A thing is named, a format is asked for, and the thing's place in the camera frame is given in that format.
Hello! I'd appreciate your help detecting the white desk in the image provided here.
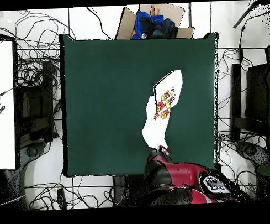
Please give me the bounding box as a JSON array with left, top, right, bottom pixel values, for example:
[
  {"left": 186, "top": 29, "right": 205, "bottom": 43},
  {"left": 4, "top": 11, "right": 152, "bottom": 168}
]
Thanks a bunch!
[{"left": 0, "top": 39, "right": 18, "bottom": 170}]

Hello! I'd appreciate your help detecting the black power strip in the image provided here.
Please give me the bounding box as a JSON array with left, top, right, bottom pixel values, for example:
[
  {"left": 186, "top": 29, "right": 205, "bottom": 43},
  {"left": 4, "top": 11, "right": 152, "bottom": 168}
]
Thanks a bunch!
[{"left": 56, "top": 187, "right": 67, "bottom": 209}]

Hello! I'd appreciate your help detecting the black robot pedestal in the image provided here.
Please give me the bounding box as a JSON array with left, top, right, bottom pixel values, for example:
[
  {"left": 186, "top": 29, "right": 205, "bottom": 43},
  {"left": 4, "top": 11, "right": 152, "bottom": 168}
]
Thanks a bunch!
[{"left": 112, "top": 174, "right": 152, "bottom": 207}]

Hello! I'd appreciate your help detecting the black rod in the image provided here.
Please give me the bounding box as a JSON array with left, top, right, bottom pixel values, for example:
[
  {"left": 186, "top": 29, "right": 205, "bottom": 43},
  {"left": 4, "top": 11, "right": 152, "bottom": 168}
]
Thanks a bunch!
[{"left": 231, "top": 0, "right": 265, "bottom": 29}]

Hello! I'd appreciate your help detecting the blue garment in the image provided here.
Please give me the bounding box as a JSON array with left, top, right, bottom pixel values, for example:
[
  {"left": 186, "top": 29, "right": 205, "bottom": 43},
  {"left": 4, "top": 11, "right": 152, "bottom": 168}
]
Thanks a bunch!
[{"left": 130, "top": 10, "right": 166, "bottom": 40}]

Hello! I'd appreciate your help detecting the black cable tangle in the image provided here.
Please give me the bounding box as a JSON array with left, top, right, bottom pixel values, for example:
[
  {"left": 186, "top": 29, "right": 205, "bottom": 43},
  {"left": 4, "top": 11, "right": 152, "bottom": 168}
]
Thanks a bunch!
[
  {"left": 24, "top": 172, "right": 115, "bottom": 210},
  {"left": 214, "top": 46, "right": 268, "bottom": 147},
  {"left": 0, "top": 7, "right": 78, "bottom": 88}
]

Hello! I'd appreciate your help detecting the dark green table cloth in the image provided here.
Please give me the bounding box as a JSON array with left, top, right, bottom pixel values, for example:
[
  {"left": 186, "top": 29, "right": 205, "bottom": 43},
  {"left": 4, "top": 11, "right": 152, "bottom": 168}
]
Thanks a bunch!
[{"left": 58, "top": 28, "right": 223, "bottom": 178}]

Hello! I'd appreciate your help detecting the dark navy garment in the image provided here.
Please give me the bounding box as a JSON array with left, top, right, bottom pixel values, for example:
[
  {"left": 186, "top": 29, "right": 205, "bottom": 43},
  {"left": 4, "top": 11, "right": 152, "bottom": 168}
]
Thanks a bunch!
[{"left": 139, "top": 15, "right": 179, "bottom": 40}]

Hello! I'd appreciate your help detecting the white towel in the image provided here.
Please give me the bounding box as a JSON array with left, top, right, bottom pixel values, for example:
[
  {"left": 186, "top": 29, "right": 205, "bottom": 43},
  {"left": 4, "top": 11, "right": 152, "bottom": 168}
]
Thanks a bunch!
[{"left": 139, "top": 69, "right": 186, "bottom": 151}]

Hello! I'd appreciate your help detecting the brown cardboard box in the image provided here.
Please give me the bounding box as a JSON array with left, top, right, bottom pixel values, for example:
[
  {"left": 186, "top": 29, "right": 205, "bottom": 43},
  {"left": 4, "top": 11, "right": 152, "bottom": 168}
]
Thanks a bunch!
[{"left": 113, "top": 2, "right": 195, "bottom": 41}]

